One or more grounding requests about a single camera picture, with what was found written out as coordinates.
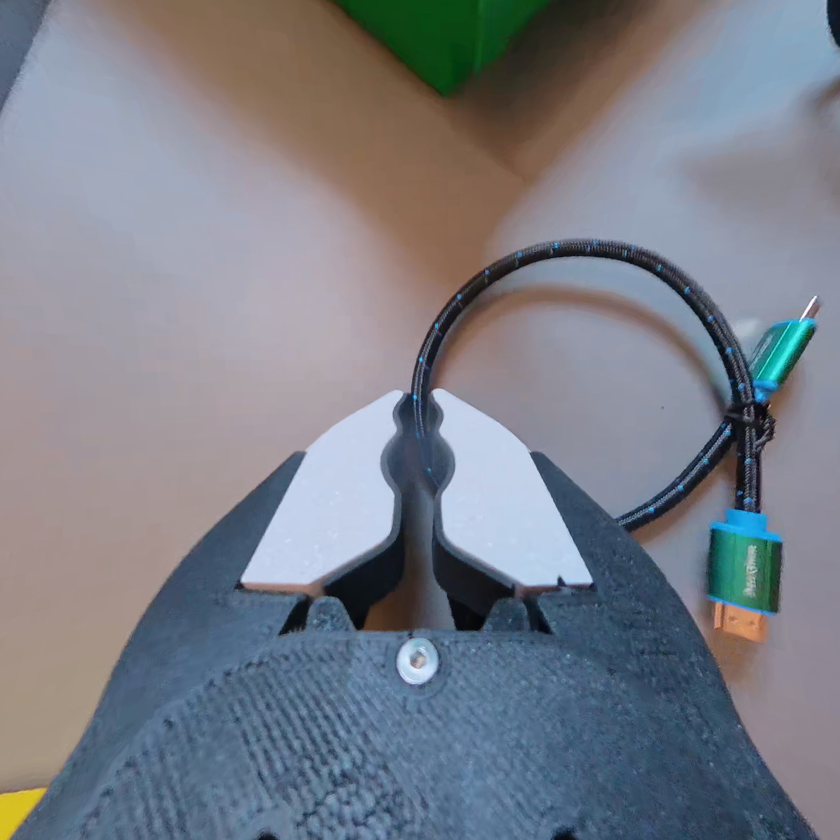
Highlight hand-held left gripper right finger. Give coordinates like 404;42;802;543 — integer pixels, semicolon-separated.
431;389;594;598

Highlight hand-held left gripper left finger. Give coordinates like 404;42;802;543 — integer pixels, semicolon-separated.
241;390;408;598

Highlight braided hdmi cable green plugs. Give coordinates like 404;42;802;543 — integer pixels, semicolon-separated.
407;241;821;644

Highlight yellow plastic bin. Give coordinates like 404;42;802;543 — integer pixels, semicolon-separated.
0;785;47;840

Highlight green plastic bin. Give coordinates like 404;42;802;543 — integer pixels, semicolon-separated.
329;0;552;95

